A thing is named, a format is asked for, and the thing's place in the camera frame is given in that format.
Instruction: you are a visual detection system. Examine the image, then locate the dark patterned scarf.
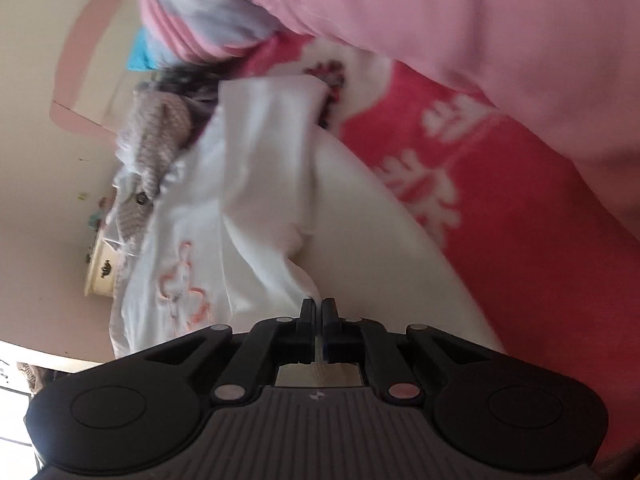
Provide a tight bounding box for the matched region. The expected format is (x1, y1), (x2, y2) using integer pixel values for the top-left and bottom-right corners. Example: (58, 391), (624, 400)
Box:
(149, 62), (227, 112)

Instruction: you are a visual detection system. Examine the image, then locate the blue cartoon quilt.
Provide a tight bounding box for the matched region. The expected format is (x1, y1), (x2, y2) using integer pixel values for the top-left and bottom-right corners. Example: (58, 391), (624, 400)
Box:
(126, 27), (157, 72)

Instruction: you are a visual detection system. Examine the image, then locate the red floral blanket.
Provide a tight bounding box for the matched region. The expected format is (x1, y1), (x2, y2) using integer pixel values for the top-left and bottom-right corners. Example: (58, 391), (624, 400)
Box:
(240, 35), (640, 466)

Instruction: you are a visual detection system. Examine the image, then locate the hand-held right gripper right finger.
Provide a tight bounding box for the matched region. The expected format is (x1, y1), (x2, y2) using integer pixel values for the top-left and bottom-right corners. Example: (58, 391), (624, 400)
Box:
(322, 298), (493, 403)

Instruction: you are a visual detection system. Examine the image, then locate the pink white headboard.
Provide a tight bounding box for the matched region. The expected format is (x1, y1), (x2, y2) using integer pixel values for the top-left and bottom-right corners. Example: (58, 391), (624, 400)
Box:
(50, 0), (147, 132)

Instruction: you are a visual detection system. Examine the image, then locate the pink floral duvet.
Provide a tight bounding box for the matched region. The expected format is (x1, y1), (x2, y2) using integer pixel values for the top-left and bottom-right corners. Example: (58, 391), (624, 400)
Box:
(137, 0), (640, 241)

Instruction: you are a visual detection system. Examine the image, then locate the white sweatshirt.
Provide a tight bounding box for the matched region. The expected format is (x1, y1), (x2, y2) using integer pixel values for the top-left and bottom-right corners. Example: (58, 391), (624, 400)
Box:
(107, 77), (506, 366)

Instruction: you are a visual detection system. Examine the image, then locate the cream nightstand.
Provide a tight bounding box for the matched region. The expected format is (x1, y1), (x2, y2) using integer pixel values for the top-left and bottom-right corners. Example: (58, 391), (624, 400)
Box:
(84, 232), (134, 299)

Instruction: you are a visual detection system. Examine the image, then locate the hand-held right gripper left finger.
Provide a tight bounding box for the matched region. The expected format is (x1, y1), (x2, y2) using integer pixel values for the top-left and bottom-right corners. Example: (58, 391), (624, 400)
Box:
(142, 298), (317, 405)

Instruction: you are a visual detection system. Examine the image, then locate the pink beige tweed jacket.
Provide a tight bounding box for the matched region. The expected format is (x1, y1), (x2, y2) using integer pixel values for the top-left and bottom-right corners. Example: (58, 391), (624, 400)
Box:
(114, 92), (197, 242)

